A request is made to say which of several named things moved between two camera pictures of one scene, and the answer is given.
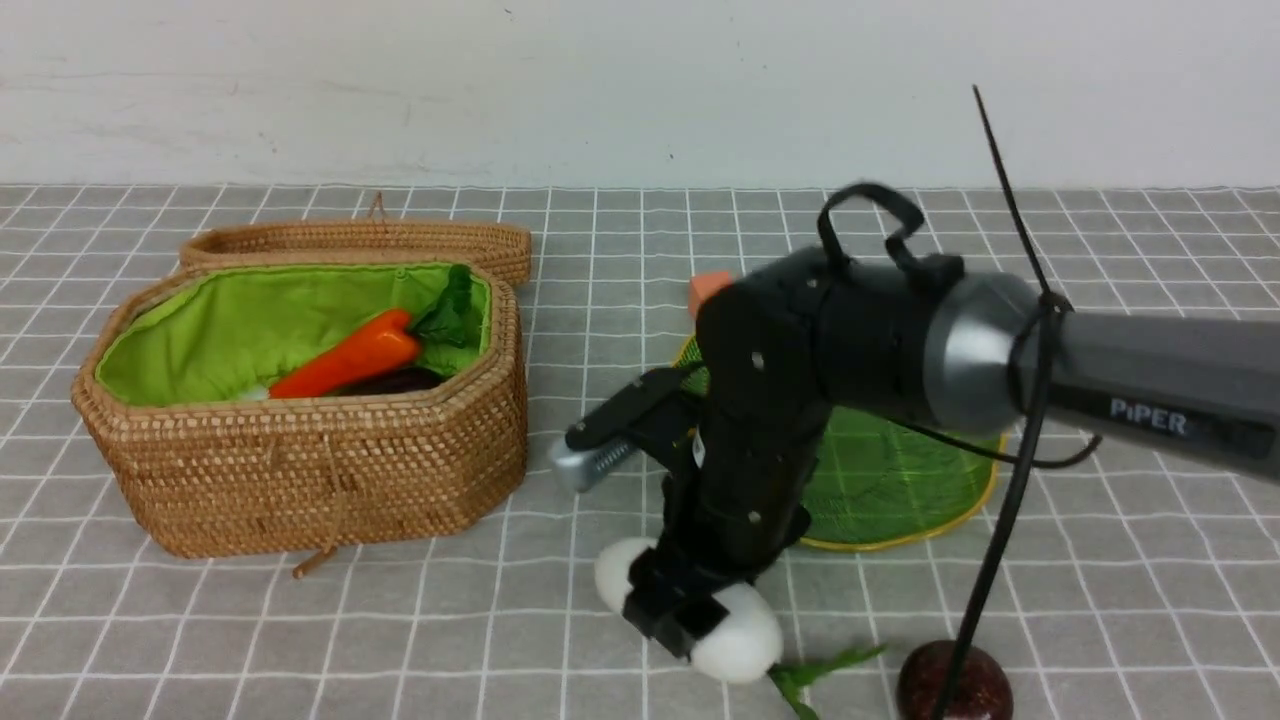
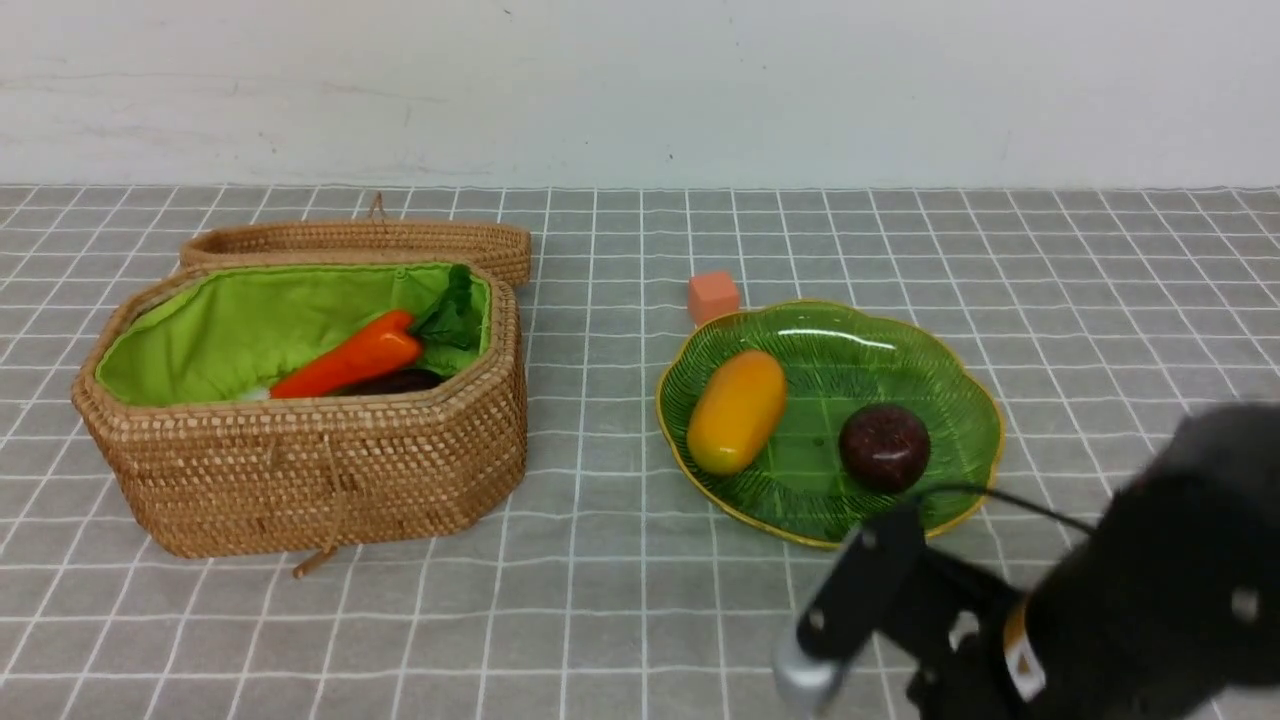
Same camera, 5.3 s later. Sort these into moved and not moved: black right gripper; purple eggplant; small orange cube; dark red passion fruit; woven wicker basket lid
Moved: dark red passion fruit; black right gripper
Not moved: small orange cube; woven wicker basket lid; purple eggplant
